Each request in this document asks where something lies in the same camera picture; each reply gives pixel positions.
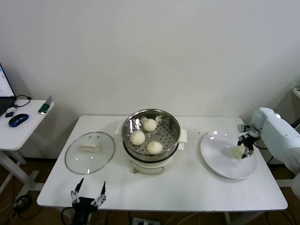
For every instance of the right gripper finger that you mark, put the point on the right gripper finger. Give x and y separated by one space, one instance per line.
242 140
249 150

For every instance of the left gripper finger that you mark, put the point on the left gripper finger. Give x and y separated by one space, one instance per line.
102 194
76 193

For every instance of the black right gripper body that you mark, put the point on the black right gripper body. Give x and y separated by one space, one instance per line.
250 139

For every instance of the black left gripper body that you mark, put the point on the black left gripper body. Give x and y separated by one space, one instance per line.
83 206

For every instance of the white steamed baozi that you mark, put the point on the white steamed baozi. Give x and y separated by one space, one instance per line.
149 125
236 152
154 147
137 137

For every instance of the round glass pot lid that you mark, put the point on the round glass pot lid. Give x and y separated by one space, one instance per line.
90 147

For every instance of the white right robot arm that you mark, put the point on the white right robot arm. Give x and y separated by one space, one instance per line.
279 138

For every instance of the perforated steel steamer basket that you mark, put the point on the perforated steel steamer basket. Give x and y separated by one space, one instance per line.
168 138

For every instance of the white round plate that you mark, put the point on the white round plate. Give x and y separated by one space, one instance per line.
218 154

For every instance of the white stand base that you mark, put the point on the white stand base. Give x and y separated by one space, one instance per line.
284 183

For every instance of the white floor power strip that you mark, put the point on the white floor power strip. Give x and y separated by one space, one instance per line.
145 221

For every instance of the white electric cooker pot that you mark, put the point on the white electric cooker pot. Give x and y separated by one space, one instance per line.
145 167

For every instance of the white shelf edge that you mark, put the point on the white shelf edge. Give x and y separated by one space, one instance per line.
296 92

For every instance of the white table leg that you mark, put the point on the white table leg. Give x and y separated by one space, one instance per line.
228 219

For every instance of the white side table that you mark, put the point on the white side table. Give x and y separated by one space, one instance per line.
25 133

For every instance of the green phone stand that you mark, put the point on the green phone stand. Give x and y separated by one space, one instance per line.
45 107

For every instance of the blue computer mouse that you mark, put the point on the blue computer mouse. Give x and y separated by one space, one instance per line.
18 120

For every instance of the small black adapter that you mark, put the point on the small black adapter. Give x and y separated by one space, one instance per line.
9 114

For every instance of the black laptop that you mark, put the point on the black laptop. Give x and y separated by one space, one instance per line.
4 103

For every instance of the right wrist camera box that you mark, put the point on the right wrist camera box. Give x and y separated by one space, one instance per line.
243 129

